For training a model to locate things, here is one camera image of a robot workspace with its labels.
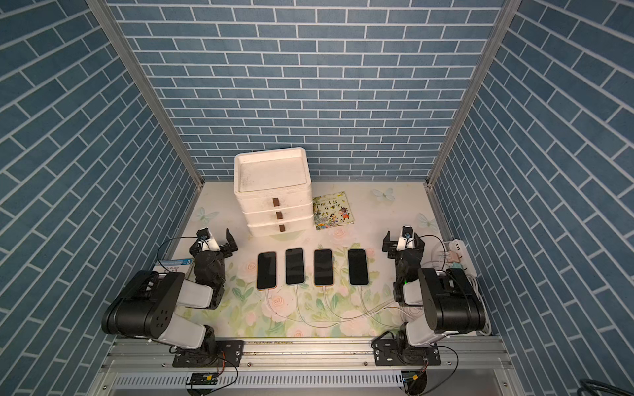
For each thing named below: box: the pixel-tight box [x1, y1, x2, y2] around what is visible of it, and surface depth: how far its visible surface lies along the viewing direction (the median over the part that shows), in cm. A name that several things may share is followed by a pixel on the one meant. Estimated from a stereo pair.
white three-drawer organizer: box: [233, 146, 315, 237], surface depth 93 cm
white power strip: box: [448, 238, 478, 278], surface depth 96 cm
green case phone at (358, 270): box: [348, 249, 370, 285], surface depth 93 cm
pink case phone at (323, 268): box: [313, 249, 334, 288], surface depth 91 cm
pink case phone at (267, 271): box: [256, 251, 277, 290], surface depth 91 cm
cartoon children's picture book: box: [312, 191, 355, 231], surface depth 111 cm
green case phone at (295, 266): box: [285, 247, 305, 285], surface depth 95 cm
